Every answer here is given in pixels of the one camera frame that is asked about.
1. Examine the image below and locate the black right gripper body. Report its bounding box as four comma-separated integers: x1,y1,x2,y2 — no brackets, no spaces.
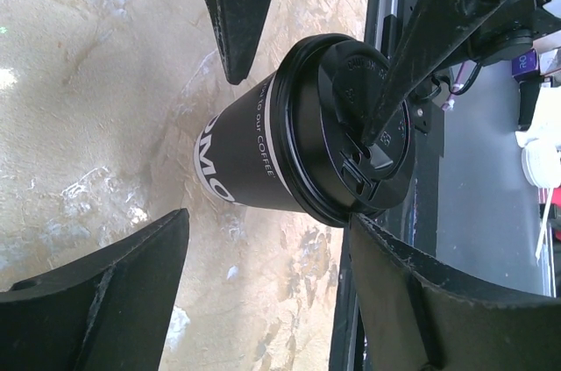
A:
381,0,560,132

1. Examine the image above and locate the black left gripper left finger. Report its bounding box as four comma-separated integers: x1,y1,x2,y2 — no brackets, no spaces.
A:
1,209,189,370

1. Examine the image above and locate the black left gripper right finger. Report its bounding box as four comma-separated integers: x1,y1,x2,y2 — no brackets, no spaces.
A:
349,215,560,370

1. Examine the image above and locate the black plastic cup lid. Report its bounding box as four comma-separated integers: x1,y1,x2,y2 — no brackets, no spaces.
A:
271,33,415,227

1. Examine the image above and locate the white paper coffee cup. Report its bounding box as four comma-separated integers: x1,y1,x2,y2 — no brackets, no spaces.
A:
194,75,302,212

